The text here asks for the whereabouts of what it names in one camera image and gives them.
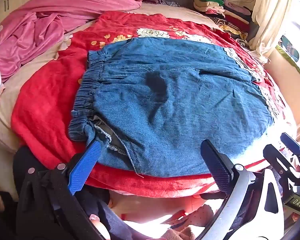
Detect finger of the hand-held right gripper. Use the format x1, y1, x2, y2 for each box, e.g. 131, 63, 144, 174
263, 144, 300, 181
280, 132, 300, 156

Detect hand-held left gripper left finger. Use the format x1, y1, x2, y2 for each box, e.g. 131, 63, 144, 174
15, 140, 103, 240

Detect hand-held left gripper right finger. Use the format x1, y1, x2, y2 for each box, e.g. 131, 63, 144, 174
200, 139, 284, 240

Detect blue denim lace-trimmed pants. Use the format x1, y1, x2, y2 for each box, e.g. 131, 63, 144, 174
68, 37, 275, 179

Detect dark navy cloth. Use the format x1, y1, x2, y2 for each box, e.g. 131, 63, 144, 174
12, 145, 125, 240

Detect red floral blanket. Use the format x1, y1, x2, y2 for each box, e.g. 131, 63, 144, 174
11, 12, 294, 198

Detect green edged cloth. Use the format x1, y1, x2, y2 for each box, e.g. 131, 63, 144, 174
275, 36, 300, 78

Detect cream curtain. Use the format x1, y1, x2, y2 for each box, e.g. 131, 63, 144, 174
249, 0, 294, 63

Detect stack of folded clothes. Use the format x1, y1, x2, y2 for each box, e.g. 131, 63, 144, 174
193, 0, 260, 47

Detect pink velvet blanket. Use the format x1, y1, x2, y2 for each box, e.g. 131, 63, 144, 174
0, 0, 143, 83

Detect dark striped cloth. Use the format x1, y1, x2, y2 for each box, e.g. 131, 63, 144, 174
141, 0, 180, 7

